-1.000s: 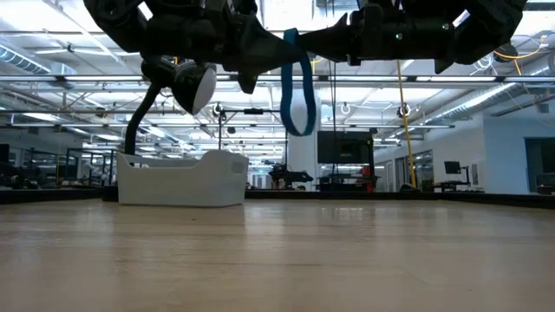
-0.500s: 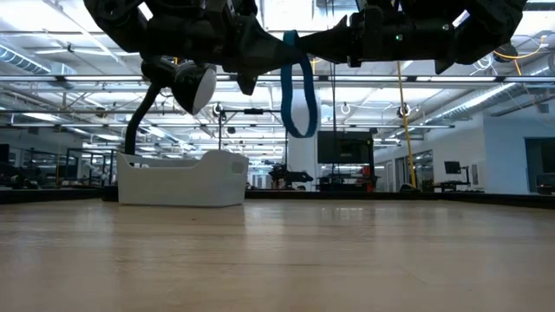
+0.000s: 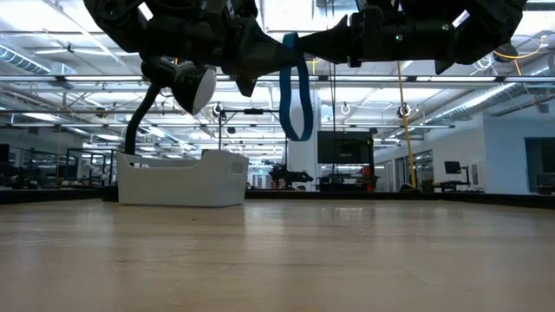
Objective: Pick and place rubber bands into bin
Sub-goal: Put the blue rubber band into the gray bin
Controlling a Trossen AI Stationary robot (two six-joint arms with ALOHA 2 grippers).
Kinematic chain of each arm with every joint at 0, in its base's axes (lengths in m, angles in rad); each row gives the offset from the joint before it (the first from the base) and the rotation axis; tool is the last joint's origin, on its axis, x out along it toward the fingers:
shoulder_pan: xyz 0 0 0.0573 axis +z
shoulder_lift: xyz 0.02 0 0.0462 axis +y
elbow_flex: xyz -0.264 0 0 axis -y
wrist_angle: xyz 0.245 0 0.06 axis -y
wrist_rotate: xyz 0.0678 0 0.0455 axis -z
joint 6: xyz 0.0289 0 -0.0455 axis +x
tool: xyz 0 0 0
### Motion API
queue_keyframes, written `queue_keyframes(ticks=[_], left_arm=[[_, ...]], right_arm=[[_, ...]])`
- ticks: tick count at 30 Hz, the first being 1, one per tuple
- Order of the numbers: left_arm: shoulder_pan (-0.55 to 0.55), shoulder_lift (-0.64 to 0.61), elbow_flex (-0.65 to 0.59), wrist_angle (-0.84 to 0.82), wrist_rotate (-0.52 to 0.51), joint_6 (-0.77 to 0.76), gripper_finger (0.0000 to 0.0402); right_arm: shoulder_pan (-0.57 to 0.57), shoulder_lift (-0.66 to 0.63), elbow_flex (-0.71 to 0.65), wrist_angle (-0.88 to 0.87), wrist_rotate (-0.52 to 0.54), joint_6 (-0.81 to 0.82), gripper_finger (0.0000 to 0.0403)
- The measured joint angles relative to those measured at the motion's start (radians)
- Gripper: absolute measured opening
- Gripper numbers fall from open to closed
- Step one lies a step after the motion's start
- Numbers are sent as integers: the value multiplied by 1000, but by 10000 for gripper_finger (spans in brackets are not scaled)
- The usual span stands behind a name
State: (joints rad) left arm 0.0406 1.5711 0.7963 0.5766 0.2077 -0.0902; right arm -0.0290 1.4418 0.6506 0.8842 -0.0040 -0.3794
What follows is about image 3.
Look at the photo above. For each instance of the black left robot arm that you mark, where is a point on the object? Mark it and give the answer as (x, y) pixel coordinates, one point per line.
(130, 21)

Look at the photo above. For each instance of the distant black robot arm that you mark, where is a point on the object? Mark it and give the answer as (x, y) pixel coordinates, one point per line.
(290, 177)

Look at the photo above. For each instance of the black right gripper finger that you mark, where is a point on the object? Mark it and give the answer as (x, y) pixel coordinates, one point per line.
(334, 37)
(338, 54)

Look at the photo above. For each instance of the black desk lamp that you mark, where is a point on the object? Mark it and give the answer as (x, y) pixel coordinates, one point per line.
(195, 86)

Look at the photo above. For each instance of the black television screen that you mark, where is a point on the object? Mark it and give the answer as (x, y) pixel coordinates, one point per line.
(344, 147)

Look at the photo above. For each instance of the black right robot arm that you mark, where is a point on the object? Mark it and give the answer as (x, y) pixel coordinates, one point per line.
(477, 26)

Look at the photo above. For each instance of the large blue rubber band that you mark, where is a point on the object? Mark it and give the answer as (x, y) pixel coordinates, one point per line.
(284, 95)

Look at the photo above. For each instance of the black metal workstation frame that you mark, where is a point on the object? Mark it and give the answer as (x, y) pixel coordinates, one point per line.
(91, 150)

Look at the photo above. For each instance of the small black computer monitor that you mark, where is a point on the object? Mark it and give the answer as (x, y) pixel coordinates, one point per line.
(452, 167)

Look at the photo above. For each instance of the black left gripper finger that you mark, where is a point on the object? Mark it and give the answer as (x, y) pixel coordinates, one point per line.
(273, 67)
(260, 47)

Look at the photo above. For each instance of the black aluminium table frame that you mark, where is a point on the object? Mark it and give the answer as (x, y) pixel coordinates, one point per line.
(477, 198)

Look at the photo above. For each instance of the black equipment cart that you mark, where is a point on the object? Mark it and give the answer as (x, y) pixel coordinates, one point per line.
(347, 182)

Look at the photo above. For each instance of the white plastic bin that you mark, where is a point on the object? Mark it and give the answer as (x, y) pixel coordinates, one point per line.
(182, 182)

